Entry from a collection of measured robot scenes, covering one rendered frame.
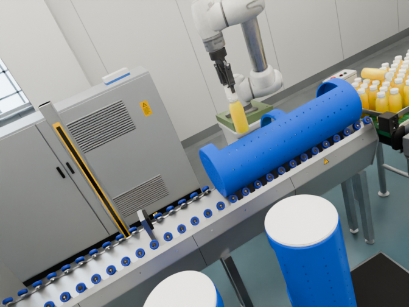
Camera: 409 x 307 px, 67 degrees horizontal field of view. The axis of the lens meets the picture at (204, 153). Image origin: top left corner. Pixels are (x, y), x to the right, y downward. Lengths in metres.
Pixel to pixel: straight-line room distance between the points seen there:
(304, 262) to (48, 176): 2.45
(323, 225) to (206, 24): 0.90
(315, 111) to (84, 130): 2.02
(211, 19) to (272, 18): 3.52
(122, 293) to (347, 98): 1.49
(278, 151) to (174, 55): 2.93
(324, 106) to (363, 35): 4.22
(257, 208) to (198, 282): 0.61
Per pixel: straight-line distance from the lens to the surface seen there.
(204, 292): 1.16
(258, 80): 2.12
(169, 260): 1.60
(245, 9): 1.33
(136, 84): 2.92
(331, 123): 1.74
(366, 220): 2.38
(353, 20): 5.72
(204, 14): 1.34
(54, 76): 3.88
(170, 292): 1.23
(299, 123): 1.64
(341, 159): 1.89
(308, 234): 1.21
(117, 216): 1.91
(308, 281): 1.34
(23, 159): 3.11
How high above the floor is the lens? 1.91
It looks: 27 degrees down
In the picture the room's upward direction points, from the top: 22 degrees counter-clockwise
